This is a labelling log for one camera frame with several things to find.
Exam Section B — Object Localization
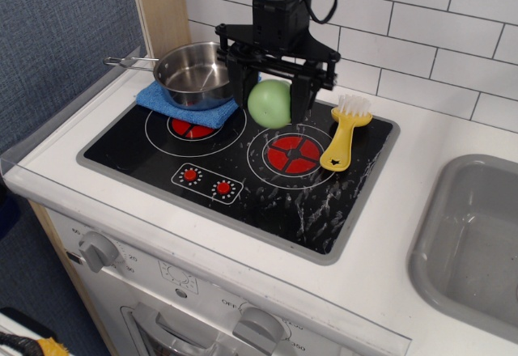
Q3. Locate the grey oven knob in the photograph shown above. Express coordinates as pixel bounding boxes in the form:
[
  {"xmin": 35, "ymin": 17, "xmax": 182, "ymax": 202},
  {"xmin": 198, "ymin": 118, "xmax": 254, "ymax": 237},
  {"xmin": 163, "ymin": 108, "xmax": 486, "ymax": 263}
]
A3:
[
  {"xmin": 79, "ymin": 231, "xmax": 119, "ymax": 273},
  {"xmin": 232, "ymin": 307, "xmax": 284, "ymax": 355}
]

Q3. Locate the grey right oven knob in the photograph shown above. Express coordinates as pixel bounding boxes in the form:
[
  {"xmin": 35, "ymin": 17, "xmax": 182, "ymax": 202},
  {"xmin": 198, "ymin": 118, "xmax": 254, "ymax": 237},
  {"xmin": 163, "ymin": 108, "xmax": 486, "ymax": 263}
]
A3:
[{"xmin": 232, "ymin": 307, "xmax": 284, "ymax": 355}]

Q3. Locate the white toy oven front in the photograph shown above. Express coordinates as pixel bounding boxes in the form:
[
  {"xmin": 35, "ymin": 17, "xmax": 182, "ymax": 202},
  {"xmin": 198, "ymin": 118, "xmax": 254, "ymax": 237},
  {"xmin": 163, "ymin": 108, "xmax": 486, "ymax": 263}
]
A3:
[{"xmin": 48, "ymin": 211, "xmax": 410, "ymax": 355}]

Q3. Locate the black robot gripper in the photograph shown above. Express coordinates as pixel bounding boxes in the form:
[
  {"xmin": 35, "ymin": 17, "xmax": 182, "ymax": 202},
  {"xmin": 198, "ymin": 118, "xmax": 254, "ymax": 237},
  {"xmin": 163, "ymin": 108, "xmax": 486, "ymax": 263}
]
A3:
[{"xmin": 215, "ymin": 0, "xmax": 340, "ymax": 121}]

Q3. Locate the stainless steel pot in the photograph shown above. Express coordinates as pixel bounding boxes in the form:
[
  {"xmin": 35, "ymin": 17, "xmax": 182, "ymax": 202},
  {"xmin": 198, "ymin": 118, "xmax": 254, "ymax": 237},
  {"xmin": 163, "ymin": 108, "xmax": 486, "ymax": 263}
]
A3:
[{"xmin": 103, "ymin": 42, "xmax": 234, "ymax": 111}]

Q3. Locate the green pear toy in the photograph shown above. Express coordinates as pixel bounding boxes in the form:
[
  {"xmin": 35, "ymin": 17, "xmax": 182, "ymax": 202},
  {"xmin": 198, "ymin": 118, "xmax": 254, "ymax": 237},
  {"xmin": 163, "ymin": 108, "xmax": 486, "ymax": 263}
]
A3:
[{"xmin": 248, "ymin": 79, "xmax": 291, "ymax": 129}]

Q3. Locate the wooden side post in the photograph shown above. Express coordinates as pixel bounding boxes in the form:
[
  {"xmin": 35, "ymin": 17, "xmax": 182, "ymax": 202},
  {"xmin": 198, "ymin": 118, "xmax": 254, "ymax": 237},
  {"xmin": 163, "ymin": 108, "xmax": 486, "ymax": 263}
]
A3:
[{"xmin": 135, "ymin": 0, "xmax": 192, "ymax": 57}]

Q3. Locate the clear acrylic guard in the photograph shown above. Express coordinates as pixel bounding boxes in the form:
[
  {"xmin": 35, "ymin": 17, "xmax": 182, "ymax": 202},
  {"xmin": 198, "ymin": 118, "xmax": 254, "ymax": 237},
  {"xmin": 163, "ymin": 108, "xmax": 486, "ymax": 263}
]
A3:
[{"xmin": 1, "ymin": 67, "xmax": 125, "ymax": 176}]

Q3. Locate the black toy stove top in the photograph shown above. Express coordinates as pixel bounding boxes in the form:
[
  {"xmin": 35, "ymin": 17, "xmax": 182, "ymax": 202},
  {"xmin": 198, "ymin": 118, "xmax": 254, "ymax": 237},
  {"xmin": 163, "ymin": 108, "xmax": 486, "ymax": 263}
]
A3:
[{"xmin": 77, "ymin": 101, "xmax": 400, "ymax": 265}]

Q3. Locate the yellow dish brush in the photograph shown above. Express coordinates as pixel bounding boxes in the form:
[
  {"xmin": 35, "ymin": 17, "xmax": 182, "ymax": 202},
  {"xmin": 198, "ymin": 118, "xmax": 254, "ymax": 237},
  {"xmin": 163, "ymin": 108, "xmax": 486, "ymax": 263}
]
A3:
[{"xmin": 320, "ymin": 95, "xmax": 373, "ymax": 172}]

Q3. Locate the grey left oven knob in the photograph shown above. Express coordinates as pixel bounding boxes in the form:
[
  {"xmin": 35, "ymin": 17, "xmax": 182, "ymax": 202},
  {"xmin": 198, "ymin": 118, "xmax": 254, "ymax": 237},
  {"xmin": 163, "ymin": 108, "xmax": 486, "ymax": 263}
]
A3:
[{"xmin": 79, "ymin": 231, "xmax": 119, "ymax": 273}]

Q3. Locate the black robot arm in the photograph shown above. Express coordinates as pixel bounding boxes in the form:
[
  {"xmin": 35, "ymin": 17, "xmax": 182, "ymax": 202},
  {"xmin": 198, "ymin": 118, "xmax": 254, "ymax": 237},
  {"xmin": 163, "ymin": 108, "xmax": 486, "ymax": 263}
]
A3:
[{"xmin": 215, "ymin": 0, "xmax": 341, "ymax": 123}]

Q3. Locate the blue cloth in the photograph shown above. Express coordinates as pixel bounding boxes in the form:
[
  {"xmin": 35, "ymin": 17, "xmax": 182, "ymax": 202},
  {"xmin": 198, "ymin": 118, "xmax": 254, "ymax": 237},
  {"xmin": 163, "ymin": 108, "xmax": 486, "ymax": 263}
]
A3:
[{"xmin": 136, "ymin": 81, "xmax": 240, "ymax": 129}]

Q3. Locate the yellow and black object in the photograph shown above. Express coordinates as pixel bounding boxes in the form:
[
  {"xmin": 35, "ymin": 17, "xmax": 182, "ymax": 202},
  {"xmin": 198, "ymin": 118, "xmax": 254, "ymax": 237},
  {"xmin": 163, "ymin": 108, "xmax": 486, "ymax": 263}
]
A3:
[{"xmin": 1, "ymin": 332, "xmax": 70, "ymax": 356}]

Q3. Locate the grey sink basin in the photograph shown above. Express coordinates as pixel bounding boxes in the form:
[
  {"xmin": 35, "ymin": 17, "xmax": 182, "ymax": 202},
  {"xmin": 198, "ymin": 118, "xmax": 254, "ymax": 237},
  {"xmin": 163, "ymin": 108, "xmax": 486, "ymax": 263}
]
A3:
[{"xmin": 409, "ymin": 155, "xmax": 517, "ymax": 342}]

